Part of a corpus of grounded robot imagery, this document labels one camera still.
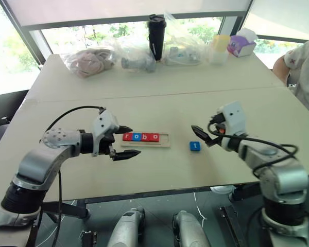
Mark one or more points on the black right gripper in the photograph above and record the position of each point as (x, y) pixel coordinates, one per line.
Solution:
(218, 123)

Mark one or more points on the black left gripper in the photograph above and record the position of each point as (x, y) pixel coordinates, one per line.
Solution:
(105, 144)

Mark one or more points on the red letter tile b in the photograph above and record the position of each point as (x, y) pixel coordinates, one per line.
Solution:
(145, 137)

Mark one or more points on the red letter tile o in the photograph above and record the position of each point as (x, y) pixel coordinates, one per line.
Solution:
(154, 137)

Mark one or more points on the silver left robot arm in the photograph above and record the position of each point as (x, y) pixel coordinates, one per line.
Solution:
(38, 164)

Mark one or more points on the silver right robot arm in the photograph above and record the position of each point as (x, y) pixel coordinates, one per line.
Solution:
(280, 177)

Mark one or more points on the red letter tile r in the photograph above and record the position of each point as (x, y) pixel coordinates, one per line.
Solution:
(127, 137)

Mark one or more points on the blue letter tile o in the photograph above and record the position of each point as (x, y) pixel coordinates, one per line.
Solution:
(136, 137)

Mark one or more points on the blue letter tile t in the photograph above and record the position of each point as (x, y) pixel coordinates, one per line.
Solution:
(195, 146)

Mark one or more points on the light wooden letter tray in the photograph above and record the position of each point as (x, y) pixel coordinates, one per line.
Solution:
(164, 144)

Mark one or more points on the grey rounded robot leg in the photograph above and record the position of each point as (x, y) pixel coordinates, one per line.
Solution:
(127, 229)
(189, 230)

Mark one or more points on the white round table foot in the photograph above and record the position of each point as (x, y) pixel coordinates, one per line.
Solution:
(222, 189)

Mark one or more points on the plastic bag with pink cloth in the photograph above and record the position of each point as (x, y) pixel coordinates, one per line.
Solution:
(88, 63)

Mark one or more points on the yellow and white cup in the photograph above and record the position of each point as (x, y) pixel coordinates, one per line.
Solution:
(219, 49)

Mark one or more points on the clear plastic bag with items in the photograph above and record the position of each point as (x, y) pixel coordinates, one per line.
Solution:
(181, 49)

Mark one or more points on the purple tissue box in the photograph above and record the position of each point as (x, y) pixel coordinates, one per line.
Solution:
(240, 46)

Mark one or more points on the black travel tumbler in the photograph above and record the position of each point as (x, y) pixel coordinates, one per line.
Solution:
(156, 38)

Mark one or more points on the person in white patterned shirt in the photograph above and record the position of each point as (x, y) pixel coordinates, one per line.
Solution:
(307, 69)

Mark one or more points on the white roller blind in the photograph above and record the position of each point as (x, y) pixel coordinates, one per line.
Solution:
(118, 10)
(283, 18)

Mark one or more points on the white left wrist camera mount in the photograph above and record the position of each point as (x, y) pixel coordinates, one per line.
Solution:
(104, 121)

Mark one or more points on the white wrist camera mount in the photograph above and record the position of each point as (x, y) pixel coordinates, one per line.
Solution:
(104, 121)
(234, 121)

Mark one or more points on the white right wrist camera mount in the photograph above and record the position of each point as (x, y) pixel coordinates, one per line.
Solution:
(234, 121)

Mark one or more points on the black table frame bar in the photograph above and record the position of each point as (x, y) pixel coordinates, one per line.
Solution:
(67, 209)

